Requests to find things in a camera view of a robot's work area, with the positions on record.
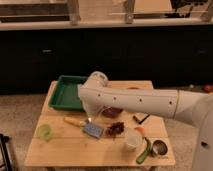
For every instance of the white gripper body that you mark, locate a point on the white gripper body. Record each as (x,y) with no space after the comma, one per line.
(92,111)

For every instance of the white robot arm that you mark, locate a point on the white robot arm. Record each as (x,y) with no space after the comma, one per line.
(192,108)

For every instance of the dark red bowl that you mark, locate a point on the dark red bowl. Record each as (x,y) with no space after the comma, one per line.
(111,112)

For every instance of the blue grey sponge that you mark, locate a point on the blue grey sponge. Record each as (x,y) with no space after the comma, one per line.
(93,130)

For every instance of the green plastic tray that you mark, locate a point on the green plastic tray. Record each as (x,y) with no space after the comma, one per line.
(65,95)

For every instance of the dark red grape bunch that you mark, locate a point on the dark red grape bunch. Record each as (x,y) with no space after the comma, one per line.
(115,129)

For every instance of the wooden table board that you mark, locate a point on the wooden table board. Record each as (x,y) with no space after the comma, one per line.
(70,147)

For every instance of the green plastic cup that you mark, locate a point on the green plastic cup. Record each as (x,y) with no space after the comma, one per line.
(44,132)

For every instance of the orange carrot piece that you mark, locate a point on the orange carrot piece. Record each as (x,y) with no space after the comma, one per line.
(140,130)

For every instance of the white plastic cup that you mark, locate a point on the white plastic cup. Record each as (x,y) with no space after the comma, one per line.
(132,139)

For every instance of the green cucumber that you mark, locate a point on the green cucumber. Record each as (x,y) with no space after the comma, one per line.
(141,158)

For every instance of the small metal cup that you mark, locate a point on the small metal cup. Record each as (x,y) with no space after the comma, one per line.
(159,148)

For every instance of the black stand at left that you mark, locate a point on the black stand at left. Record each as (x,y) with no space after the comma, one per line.
(6,165)

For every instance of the pile of floor objects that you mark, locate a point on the pile of floor objects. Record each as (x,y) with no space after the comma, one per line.
(208,88)

